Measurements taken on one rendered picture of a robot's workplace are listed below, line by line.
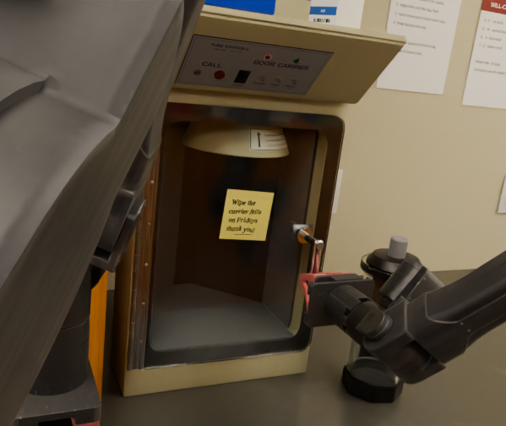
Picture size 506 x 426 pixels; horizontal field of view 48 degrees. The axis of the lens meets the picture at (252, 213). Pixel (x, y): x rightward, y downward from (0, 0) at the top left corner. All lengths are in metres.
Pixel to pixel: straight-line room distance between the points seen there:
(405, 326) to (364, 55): 0.36
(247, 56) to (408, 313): 0.36
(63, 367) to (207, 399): 0.49
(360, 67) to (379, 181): 0.74
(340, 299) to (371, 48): 0.34
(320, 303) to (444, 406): 0.34
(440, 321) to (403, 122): 0.95
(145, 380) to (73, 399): 0.46
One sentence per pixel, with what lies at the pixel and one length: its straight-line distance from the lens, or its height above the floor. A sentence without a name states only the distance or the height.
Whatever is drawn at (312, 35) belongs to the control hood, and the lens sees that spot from 0.74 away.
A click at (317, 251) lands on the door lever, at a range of 0.87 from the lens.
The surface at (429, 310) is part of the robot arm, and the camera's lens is 0.65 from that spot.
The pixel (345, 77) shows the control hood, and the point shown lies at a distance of 0.83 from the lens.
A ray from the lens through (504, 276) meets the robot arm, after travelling 0.62.
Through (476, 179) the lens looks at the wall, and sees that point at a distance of 1.74.
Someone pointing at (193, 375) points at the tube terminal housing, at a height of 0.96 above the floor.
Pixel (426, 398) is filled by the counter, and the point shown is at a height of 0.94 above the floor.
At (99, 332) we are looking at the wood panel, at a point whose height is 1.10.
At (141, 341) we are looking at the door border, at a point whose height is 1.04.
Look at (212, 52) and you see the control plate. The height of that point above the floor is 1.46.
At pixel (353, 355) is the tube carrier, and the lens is 1.00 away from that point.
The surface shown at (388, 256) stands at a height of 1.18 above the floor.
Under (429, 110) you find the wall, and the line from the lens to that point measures 1.58.
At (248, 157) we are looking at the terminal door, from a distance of 0.83.
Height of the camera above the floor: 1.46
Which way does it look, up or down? 15 degrees down
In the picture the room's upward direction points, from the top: 7 degrees clockwise
